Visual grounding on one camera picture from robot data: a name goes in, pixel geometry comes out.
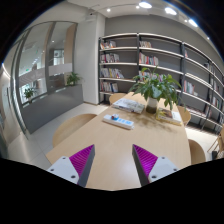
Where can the green plant by window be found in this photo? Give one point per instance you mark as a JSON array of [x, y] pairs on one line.
[[28, 93]]

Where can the wooden chair near left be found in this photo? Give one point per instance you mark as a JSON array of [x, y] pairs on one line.
[[70, 126]]

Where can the wooden chair far end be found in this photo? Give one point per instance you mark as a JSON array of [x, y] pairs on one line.
[[116, 96]]

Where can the stack of magazines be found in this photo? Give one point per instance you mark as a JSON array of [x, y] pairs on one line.
[[128, 105]]

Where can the grey planter partition wall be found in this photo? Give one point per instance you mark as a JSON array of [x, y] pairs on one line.
[[38, 113]]

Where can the wooden chair far right edge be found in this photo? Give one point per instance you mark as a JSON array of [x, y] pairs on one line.
[[217, 148]]

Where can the wooden chair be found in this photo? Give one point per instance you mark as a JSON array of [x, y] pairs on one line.
[[70, 126], [197, 152], [185, 115]]

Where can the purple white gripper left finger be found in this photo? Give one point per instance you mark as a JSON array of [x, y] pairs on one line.
[[75, 168]]

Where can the wooden chair right near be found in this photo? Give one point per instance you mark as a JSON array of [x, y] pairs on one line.
[[197, 152]]

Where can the dark metal bookshelf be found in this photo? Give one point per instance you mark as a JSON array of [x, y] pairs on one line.
[[200, 79]]

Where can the yellow green book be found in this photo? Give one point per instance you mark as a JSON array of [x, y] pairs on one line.
[[168, 116]]

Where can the wooden chair right far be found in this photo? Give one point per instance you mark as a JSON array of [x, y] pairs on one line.
[[185, 115]]

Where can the green potted plant white vase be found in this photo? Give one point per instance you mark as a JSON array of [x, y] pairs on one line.
[[154, 87]]

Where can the small white charger plug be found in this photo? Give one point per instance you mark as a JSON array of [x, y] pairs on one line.
[[115, 117]]

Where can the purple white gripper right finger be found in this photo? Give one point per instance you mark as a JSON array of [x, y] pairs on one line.
[[151, 168]]

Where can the green plant on partition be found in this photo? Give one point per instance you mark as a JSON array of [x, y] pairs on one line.
[[72, 79]]

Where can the white power strip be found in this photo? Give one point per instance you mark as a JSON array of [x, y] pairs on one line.
[[120, 122]]

